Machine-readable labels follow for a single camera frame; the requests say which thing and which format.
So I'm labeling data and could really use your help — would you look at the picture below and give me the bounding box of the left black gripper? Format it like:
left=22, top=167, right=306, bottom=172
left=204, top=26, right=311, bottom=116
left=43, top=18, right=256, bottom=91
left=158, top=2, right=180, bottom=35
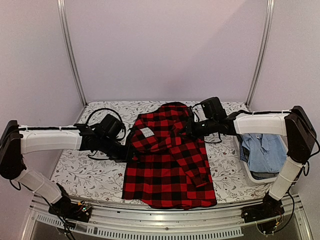
left=99, top=136, right=142, bottom=164

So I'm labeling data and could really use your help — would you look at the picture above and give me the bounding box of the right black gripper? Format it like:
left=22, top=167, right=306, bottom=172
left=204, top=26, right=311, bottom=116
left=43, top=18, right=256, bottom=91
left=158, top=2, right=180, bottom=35
left=177, top=117, right=217, bottom=141

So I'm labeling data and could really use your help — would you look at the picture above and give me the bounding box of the red black plaid shirt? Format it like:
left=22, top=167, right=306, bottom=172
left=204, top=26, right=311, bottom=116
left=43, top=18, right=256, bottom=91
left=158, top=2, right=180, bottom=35
left=122, top=102, right=217, bottom=210

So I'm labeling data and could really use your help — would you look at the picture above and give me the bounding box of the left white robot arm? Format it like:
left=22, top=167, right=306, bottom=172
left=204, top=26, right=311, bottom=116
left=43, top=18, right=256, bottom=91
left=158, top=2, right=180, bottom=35
left=0, top=120, right=133, bottom=217

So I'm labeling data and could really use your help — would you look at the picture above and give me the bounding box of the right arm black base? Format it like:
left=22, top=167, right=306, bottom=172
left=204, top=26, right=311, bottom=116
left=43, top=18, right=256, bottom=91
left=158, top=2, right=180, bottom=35
left=241, top=193, right=285, bottom=223

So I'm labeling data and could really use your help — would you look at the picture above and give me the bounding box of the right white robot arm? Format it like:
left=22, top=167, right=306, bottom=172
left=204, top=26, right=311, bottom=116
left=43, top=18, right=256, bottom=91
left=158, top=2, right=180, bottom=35
left=185, top=106, right=320, bottom=218

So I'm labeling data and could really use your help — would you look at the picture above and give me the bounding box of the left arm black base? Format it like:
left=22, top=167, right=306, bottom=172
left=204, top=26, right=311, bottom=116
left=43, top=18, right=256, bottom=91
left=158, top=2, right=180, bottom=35
left=48, top=183, right=92, bottom=223

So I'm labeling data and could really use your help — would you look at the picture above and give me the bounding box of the floral patterned table cloth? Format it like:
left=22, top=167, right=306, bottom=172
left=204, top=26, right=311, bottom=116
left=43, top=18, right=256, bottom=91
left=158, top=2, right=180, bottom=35
left=50, top=100, right=274, bottom=208

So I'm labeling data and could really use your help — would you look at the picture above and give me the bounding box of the dark checked shirt in basket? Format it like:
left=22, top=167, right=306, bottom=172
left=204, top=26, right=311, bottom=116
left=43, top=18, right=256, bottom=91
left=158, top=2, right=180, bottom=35
left=238, top=139, right=250, bottom=163

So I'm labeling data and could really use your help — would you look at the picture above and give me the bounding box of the light blue collared shirt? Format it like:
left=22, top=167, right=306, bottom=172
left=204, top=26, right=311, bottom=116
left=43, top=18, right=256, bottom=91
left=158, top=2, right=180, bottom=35
left=241, top=133, right=287, bottom=174

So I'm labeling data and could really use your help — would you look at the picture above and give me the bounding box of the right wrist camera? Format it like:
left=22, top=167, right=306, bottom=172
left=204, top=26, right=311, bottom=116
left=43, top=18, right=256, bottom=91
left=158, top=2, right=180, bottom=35
left=194, top=96, right=227, bottom=121

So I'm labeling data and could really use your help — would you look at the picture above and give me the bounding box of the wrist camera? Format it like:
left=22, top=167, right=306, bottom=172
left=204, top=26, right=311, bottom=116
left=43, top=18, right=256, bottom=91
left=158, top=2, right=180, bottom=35
left=95, top=114, right=125, bottom=141
left=194, top=96, right=227, bottom=121

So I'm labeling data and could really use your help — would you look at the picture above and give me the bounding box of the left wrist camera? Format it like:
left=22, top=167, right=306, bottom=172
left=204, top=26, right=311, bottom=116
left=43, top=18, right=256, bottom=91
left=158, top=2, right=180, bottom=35
left=95, top=114, right=125, bottom=141

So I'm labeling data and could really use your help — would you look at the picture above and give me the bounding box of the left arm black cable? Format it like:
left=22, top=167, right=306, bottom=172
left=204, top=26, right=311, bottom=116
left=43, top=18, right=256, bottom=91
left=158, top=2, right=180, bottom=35
left=86, top=107, right=125, bottom=131

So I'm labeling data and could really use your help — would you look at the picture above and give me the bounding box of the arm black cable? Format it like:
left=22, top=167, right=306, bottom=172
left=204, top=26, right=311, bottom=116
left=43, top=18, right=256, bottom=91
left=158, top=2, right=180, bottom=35
left=299, top=139, right=320, bottom=178
left=86, top=107, right=125, bottom=131

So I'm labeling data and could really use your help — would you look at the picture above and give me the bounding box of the right aluminium frame post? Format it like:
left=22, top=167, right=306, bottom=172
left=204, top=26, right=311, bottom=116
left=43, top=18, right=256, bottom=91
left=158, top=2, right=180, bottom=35
left=245, top=0, right=275, bottom=109

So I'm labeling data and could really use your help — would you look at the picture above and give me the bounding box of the aluminium frame post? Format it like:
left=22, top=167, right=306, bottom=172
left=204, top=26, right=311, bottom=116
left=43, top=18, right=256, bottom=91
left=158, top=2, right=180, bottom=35
left=56, top=0, right=88, bottom=107
left=245, top=0, right=275, bottom=109

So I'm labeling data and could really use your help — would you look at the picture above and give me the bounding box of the aluminium front rail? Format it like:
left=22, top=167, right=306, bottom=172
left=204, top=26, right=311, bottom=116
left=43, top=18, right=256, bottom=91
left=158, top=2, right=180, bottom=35
left=21, top=194, right=315, bottom=240

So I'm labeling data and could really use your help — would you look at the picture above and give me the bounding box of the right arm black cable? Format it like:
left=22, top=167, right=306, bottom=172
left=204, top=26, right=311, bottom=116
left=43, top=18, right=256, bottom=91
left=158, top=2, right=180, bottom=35
left=299, top=139, right=320, bottom=178

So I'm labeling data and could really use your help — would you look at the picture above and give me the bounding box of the left aluminium frame post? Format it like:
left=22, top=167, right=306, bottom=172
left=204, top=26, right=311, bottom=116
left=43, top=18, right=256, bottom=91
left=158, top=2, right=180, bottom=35
left=56, top=0, right=88, bottom=107

